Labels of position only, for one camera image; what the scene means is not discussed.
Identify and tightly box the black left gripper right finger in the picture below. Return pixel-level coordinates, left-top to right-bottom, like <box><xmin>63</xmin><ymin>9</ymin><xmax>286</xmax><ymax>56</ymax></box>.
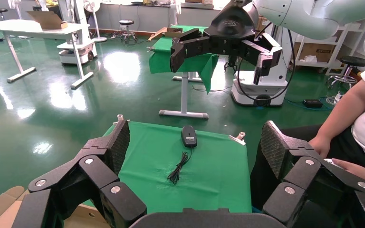
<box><xmin>259</xmin><ymin>120</ymin><xmax>365</xmax><ymax>228</ymax></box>

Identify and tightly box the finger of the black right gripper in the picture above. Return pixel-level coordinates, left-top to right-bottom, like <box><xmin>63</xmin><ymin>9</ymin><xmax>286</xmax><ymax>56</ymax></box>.
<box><xmin>170</xmin><ymin>28</ymin><xmax>211</xmax><ymax>74</ymax></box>
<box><xmin>241</xmin><ymin>33</ymin><xmax>284</xmax><ymax>86</ymax></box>

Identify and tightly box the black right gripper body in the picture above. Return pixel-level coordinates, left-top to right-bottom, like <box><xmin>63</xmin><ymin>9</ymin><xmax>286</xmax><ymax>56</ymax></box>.
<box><xmin>203</xmin><ymin>2</ymin><xmax>259</xmax><ymax>57</ymax></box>

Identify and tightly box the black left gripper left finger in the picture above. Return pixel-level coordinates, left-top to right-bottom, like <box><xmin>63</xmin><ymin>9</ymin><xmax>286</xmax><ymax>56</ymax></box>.
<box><xmin>11</xmin><ymin>119</ymin><xmax>147</xmax><ymax>228</ymax></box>

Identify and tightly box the black wired computer mouse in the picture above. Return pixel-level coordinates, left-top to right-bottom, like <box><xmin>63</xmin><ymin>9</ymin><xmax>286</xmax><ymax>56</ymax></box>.
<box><xmin>166</xmin><ymin>125</ymin><xmax>198</xmax><ymax>185</ymax></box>

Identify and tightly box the person's right forearm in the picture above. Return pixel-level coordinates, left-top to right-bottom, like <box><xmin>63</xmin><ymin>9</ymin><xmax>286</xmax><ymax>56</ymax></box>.
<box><xmin>319</xmin><ymin>78</ymin><xmax>365</xmax><ymax>149</ymax></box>

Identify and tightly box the cardboard box with label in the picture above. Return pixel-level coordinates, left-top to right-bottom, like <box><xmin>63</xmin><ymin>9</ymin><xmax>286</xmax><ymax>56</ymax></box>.
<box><xmin>294</xmin><ymin>42</ymin><xmax>338</xmax><ymax>63</ymax></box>

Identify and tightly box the open brown cardboard box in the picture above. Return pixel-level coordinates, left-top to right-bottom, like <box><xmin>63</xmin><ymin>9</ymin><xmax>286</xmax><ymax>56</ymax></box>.
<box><xmin>0</xmin><ymin>185</ymin><xmax>111</xmax><ymax>228</ymax></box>

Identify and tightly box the person's right hand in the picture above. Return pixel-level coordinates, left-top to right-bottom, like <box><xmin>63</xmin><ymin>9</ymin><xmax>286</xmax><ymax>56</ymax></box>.
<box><xmin>308</xmin><ymin>135</ymin><xmax>332</xmax><ymax>160</ymax></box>

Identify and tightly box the flattened cardboard piece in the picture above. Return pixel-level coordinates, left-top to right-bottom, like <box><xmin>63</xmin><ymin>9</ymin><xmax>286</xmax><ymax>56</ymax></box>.
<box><xmin>147</xmin><ymin>27</ymin><xmax>184</xmax><ymax>42</ymax></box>

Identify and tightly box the white wheeled robot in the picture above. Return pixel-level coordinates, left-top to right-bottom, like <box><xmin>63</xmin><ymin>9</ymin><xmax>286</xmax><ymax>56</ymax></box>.
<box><xmin>231</xmin><ymin>27</ymin><xmax>289</xmax><ymax>108</ymax></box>
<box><xmin>57</xmin><ymin>0</ymin><xmax>98</xmax><ymax>66</ymax></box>

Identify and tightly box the black power adapter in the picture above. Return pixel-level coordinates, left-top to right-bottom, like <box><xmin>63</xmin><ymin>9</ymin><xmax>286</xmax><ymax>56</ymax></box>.
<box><xmin>303</xmin><ymin>98</ymin><xmax>324</xmax><ymax>110</ymax></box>

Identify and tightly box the white shelf rack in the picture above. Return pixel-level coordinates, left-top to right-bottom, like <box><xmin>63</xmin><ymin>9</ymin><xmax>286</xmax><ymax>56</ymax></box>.
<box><xmin>294</xmin><ymin>22</ymin><xmax>365</xmax><ymax>76</ymax></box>

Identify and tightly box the silver binder clip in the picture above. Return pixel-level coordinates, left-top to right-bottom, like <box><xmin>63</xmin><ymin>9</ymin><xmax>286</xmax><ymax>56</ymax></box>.
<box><xmin>229</xmin><ymin>132</ymin><xmax>246</xmax><ymax>146</ymax></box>
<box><xmin>112</xmin><ymin>114</ymin><xmax>130</xmax><ymax>125</ymax></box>

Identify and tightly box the green tablecloth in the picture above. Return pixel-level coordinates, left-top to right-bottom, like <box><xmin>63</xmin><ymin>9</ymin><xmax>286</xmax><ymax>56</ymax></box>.
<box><xmin>82</xmin><ymin>120</ymin><xmax>253</xmax><ymax>215</ymax></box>

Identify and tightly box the white adjustable table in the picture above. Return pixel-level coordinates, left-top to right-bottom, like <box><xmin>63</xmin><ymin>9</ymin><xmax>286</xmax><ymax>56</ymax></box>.
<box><xmin>0</xmin><ymin>19</ymin><xmax>95</xmax><ymax>91</ymax></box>

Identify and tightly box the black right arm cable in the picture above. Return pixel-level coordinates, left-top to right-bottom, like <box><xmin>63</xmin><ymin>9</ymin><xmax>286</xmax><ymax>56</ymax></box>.
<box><xmin>237</xmin><ymin>28</ymin><xmax>297</xmax><ymax>102</ymax></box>

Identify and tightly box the grey wall counter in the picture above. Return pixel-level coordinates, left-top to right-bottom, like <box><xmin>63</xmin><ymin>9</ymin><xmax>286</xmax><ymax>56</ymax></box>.
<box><xmin>100</xmin><ymin>1</ymin><xmax>228</xmax><ymax>33</ymax></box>

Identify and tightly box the blue floor cable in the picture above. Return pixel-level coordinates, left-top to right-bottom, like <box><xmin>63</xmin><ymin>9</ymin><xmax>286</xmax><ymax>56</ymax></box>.
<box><xmin>285</xmin><ymin>96</ymin><xmax>335</xmax><ymax>112</ymax></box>

